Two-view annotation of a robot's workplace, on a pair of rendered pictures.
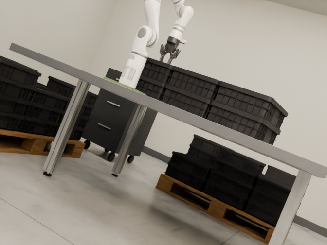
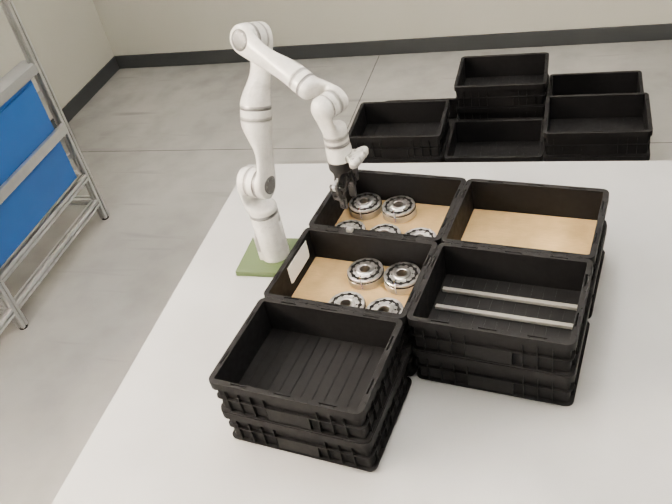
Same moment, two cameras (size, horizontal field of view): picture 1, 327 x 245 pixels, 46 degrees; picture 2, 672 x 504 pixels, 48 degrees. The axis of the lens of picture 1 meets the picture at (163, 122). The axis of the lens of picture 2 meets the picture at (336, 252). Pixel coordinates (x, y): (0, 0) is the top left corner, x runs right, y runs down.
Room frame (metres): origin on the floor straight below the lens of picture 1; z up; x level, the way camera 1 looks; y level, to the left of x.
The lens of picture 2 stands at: (2.21, -1.70, 2.23)
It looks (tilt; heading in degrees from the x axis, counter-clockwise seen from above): 39 degrees down; 90
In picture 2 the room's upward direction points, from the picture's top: 13 degrees counter-clockwise
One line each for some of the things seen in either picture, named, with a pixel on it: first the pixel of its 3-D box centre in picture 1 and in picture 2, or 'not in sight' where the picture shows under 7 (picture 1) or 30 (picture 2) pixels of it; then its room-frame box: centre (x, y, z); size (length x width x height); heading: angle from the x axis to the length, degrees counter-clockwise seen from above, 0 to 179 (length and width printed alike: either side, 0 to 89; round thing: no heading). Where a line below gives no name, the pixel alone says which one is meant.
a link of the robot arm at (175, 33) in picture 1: (177, 35); (344, 149); (2.31, 0.12, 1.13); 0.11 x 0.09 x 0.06; 145
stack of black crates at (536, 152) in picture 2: (31, 107); (496, 171); (2.99, 0.99, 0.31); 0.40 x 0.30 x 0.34; 157
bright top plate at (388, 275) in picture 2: not in sight; (402, 274); (2.38, -0.15, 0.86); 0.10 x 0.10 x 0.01
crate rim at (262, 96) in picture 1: (254, 99); (307, 353); (2.10, -0.41, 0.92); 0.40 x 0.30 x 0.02; 149
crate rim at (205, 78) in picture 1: (208, 84); (351, 271); (2.25, -0.16, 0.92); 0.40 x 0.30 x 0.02; 149
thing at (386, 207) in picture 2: not in sight; (398, 205); (2.44, 0.17, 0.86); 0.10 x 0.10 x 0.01
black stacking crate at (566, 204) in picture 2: not in sight; (526, 232); (2.75, -0.10, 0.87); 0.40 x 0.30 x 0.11; 149
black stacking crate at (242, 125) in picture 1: (243, 126); (319, 395); (2.10, -0.41, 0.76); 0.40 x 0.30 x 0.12; 149
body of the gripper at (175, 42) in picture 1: (172, 44); (342, 169); (2.29, 0.13, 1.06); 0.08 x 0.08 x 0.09
